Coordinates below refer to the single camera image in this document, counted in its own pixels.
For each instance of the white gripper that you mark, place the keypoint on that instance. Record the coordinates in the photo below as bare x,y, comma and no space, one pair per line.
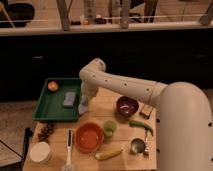
88,92

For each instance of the red orange bowl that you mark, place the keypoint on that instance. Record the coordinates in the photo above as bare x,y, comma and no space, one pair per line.
88,137

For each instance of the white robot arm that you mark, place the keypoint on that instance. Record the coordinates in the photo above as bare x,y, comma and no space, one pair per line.
184,133

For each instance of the dark purple bowl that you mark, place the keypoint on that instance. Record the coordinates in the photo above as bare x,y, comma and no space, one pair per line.
126,106

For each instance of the grey sponge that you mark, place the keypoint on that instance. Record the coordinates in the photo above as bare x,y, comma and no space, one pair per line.
69,99

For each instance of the orange fruit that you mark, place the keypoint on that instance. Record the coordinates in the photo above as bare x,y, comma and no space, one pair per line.
52,86

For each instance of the green plastic tray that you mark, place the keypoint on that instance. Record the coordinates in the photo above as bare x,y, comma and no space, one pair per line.
50,106

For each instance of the green cup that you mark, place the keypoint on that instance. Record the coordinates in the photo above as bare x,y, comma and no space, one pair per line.
109,128

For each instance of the green chili pepper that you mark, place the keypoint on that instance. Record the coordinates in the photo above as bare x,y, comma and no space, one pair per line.
134,123

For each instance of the white dish brush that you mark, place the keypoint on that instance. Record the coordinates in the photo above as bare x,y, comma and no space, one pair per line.
68,165

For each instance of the dark red grapes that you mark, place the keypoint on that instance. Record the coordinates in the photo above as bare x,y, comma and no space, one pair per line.
45,132

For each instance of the small brown object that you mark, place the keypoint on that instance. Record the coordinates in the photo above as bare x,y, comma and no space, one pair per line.
146,111

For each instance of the yellow corn cob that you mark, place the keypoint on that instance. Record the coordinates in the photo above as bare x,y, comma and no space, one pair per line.
106,154

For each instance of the small metal cup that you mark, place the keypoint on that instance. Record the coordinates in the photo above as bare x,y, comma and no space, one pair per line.
137,146

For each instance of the white round container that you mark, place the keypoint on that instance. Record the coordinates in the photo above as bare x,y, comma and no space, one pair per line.
40,152

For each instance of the metal fork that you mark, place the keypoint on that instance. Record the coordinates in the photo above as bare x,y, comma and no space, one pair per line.
146,151

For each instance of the black chair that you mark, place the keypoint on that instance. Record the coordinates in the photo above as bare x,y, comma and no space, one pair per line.
19,13

